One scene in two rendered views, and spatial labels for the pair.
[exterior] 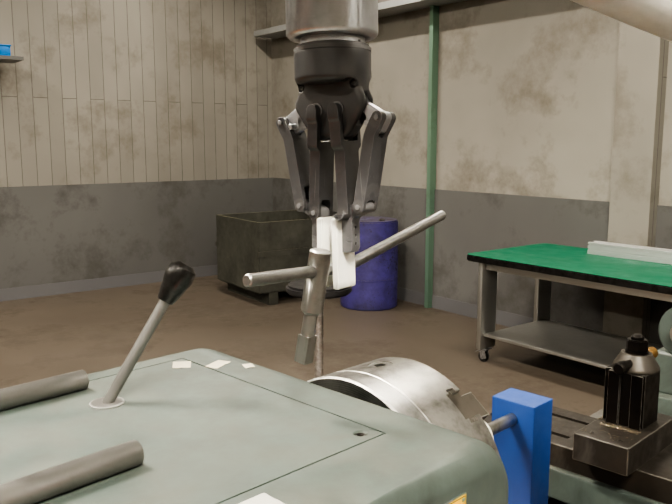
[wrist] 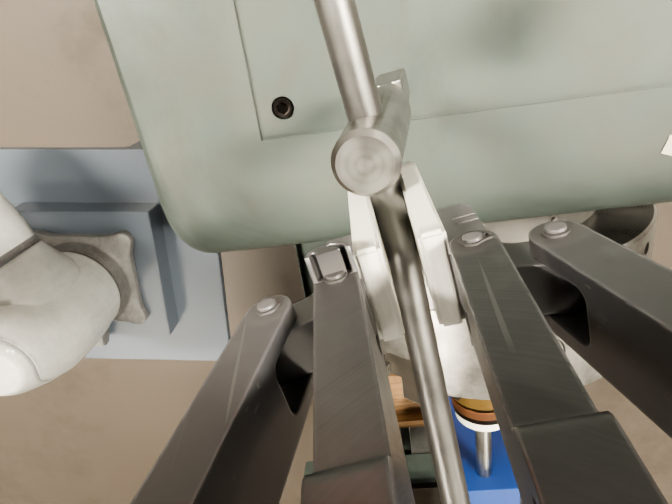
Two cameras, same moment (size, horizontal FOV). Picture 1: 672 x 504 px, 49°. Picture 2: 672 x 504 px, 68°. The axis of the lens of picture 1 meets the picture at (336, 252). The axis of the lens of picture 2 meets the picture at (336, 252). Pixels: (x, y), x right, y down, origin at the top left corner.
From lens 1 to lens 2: 0.68 m
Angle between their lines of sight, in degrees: 69
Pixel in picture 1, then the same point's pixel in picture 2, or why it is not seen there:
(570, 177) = not seen: outside the picture
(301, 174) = (627, 321)
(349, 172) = (323, 407)
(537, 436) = not seen: hidden behind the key
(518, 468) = (461, 428)
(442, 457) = (154, 145)
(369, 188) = (226, 380)
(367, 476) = (153, 16)
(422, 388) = (441, 345)
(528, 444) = not seen: hidden behind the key
